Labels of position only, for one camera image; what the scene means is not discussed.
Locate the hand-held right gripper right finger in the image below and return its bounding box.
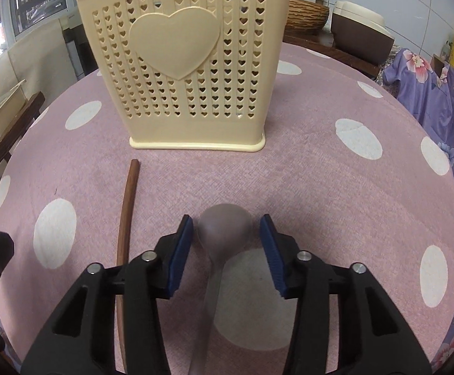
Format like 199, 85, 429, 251
259, 214, 433, 375

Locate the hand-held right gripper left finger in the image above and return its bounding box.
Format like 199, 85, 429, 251
20, 214, 194, 375

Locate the small matte metal spoon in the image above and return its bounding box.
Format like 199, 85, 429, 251
188, 203, 252, 375

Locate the reddish brown wooden chopstick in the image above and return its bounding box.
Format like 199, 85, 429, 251
115, 159, 142, 373

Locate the cream plastic utensil holder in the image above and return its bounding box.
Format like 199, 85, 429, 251
73, 0, 295, 153

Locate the pink polka-dot tablecloth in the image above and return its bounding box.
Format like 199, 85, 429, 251
0, 41, 454, 375

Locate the dark wooden stool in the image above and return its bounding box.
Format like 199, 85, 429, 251
0, 92, 46, 169

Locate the beige cloth cover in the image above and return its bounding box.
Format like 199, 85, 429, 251
0, 19, 80, 126

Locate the dark wooden side table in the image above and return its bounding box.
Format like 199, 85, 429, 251
282, 33, 380, 79

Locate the black and white water dispenser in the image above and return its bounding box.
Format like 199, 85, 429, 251
65, 12, 92, 81

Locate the brown and cream appliance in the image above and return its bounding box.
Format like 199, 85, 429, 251
330, 1, 396, 66

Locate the woven basket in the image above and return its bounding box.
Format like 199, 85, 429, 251
284, 0, 331, 36

